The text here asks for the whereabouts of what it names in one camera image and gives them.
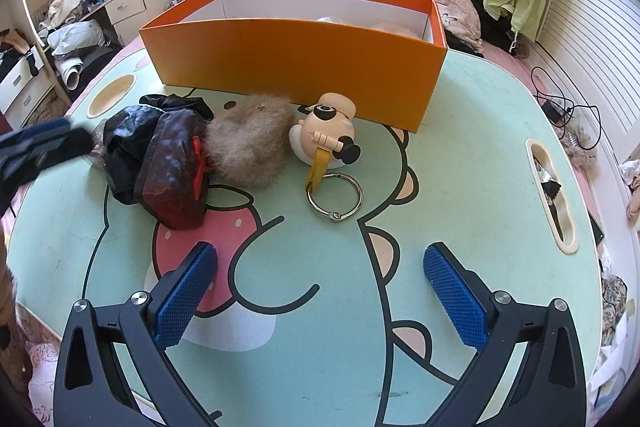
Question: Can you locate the white drawer cabinet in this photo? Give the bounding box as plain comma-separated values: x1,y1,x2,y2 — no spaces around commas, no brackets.
105,0,173,40

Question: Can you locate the black cloth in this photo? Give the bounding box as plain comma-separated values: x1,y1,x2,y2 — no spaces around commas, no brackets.
103,93,215,205

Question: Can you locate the pile of white bags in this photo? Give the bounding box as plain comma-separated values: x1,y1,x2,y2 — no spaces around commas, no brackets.
37,0,108,58

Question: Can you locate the tan fur pompom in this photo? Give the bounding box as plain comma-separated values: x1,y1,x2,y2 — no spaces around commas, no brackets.
204,94,297,188

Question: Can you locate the black cable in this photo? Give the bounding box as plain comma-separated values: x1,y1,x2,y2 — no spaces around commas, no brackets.
531,67,601,152

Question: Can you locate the cartoon printed desktop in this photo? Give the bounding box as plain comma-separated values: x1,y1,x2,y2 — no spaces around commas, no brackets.
5,34,603,427

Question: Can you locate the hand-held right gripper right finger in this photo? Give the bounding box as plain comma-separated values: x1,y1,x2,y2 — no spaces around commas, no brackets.
422,242,587,427

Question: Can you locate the pink floral pillow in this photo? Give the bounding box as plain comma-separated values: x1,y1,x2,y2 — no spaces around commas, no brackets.
432,0,483,52

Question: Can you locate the dark maroon box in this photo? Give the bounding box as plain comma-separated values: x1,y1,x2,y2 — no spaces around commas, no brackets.
135,111,212,230

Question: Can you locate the large orange cardboard box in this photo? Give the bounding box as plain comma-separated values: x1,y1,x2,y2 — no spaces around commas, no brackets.
138,0,448,135

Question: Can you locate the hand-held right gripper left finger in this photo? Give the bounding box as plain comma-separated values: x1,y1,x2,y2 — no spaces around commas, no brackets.
52,241,221,427

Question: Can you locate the beige figurine keychain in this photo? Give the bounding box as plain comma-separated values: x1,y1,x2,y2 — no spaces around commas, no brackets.
291,93,362,224

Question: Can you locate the white low drawer unit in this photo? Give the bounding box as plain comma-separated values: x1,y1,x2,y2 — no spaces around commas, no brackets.
0,52,56,128

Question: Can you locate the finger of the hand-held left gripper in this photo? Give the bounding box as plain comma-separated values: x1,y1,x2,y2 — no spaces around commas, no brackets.
0,129,97,208
0,118,73,146

